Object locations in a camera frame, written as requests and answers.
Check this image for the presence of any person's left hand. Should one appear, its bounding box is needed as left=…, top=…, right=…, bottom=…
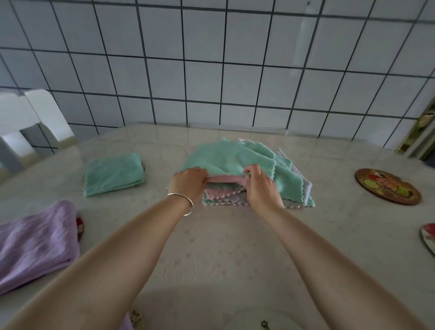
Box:
left=167, top=165, right=210, bottom=206

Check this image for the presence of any person's right hand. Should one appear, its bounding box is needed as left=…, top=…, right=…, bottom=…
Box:
left=243, top=164, right=285, bottom=218

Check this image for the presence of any pile of cloths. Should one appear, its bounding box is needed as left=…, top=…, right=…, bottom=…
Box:
left=166, top=137, right=316, bottom=210

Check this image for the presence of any green cloth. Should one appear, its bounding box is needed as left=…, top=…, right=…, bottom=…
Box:
left=83, top=152, right=146, bottom=198

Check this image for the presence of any brown round placemat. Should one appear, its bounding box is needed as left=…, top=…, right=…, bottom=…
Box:
left=354, top=168, right=422, bottom=206

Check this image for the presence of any we are friends placemat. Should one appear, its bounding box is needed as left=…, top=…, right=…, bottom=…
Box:
left=231, top=307, right=296, bottom=330

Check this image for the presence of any yellow-green round placemat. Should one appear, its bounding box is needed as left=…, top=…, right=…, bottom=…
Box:
left=130, top=307, right=147, bottom=330

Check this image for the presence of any two-face round placemat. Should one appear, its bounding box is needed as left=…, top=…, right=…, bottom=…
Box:
left=420, top=223, right=435, bottom=256

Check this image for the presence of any person's left forearm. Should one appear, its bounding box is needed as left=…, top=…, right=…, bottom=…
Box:
left=3, top=199, right=191, bottom=330

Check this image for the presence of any person's right forearm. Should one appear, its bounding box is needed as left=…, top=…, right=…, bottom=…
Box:
left=266, top=207, right=425, bottom=330

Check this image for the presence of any white wooden chair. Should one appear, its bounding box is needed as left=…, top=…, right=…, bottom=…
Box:
left=0, top=89, right=75, bottom=181

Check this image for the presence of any silver bangle bracelet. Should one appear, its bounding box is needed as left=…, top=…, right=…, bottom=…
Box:
left=165, top=193, right=194, bottom=217

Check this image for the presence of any gold metal door frame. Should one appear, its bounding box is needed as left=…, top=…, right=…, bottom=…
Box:
left=396, top=98, right=435, bottom=159

